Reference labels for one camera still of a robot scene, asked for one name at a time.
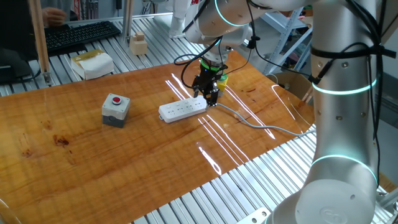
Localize aluminium upright post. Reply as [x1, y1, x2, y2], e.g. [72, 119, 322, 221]
[122, 0, 134, 44]

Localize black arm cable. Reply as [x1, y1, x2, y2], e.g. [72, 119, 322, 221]
[247, 0, 397, 187]

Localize white four-socket power strip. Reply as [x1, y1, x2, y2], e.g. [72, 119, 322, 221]
[157, 95, 208, 124]

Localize grey metal shelf frame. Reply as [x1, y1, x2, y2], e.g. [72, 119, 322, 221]
[259, 6, 313, 75]

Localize wooden upright post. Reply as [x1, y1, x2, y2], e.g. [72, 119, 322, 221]
[28, 0, 52, 85]

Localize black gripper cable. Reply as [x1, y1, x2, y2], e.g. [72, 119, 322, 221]
[173, 37, 225, 90]

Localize white cardboard box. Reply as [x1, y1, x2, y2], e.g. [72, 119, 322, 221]
[70, 49, 115, 81]

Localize person's bare hand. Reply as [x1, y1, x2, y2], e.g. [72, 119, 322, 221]
[42, 7, 68, 28]

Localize wood-grain table mat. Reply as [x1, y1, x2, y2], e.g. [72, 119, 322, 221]
[0, 51, 317, 224]

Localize white machine base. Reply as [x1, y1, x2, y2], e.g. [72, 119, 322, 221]
[154, 0, 195, 40]

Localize red button grey box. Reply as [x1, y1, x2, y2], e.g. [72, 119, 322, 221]
[101, 93, 131, 129]

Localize light grey power strip cord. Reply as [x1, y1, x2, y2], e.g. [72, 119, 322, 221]
[216, 102, 317, 138]

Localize wooden block puzzle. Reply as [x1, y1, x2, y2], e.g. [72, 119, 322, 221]
[129, 30, 149, 56]

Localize black computer keyboard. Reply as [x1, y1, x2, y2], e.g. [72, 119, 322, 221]
[43, 21, 122, 54]

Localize green button yellow box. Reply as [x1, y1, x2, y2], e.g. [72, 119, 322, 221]
[216, 73, 229, 97]

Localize brown wooden sticks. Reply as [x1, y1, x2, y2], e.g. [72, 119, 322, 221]
[301, 85, 314, 103]

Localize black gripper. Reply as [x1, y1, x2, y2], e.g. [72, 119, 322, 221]
[191, 64, 228, 108]

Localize white metal bracket plate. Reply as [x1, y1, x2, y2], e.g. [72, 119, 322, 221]
[236, 207, 271, 224]

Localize brown cardboard box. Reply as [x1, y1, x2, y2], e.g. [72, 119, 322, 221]
[273, 70, 315, 103]

